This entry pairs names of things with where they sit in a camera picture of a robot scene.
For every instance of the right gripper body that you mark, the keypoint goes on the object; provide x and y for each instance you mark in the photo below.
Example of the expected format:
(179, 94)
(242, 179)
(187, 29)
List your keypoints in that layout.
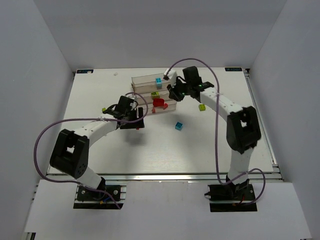
(174, 91)

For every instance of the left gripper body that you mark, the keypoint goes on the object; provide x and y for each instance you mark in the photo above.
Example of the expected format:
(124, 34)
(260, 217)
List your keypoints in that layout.
(133, 122)

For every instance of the green rounded lego brick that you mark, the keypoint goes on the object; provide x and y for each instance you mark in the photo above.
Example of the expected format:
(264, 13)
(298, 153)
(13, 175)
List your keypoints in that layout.
(154, 95)

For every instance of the red rounded lego brick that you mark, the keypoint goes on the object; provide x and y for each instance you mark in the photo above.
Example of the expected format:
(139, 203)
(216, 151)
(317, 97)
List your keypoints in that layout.
(158, 102)

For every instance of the blue rounded lego brick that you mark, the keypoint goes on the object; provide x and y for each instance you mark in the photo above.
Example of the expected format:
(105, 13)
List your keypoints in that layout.
(158, 83)

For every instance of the green square lego brick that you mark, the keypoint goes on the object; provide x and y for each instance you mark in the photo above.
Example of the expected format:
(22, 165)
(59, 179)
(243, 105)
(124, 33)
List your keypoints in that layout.
(201, 107)

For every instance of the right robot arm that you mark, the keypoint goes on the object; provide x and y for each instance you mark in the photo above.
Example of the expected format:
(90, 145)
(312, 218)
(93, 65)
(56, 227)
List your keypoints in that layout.
(242, 125)

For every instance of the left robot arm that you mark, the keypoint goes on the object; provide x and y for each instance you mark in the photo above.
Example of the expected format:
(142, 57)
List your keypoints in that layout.
(71, 151)

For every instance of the clear bin nearest front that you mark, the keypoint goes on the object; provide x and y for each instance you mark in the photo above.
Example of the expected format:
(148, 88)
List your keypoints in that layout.
(172, 105)

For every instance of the clear bin second row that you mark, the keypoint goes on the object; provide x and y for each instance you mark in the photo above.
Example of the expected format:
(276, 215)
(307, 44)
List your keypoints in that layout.
(164, 94)

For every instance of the clear bin back row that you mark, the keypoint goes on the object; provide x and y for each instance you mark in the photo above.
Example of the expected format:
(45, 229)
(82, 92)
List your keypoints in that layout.
(148, 80)

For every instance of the clear bin third row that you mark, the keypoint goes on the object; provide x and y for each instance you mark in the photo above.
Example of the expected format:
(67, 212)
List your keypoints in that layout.
(148, 87)

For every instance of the blue square lego brick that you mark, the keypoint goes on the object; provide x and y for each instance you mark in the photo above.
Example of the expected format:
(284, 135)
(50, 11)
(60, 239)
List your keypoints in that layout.
(179, 126)

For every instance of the right blue corner label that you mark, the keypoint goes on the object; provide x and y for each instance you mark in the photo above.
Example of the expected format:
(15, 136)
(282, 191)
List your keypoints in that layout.
(233, 69)

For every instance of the blue corner label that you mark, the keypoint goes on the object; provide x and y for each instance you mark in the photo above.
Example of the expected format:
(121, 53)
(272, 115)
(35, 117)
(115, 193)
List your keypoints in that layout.
(233, 69)
(84, 71)

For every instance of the left blue corner label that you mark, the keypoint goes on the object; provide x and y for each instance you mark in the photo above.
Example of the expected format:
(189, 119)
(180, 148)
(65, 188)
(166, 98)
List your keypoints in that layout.
(84, 71)

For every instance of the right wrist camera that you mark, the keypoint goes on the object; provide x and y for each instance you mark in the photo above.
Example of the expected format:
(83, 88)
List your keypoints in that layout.
(170, 75)

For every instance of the aluminium table rail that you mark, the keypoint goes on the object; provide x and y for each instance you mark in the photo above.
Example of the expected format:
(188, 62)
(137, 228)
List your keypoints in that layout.
(255, 177)

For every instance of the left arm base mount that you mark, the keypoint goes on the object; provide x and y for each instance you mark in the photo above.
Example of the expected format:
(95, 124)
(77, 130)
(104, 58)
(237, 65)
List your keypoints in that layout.
(112, 198)

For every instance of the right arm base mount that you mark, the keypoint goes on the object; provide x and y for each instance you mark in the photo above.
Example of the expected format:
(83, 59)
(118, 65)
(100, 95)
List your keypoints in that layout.
(231, 198)

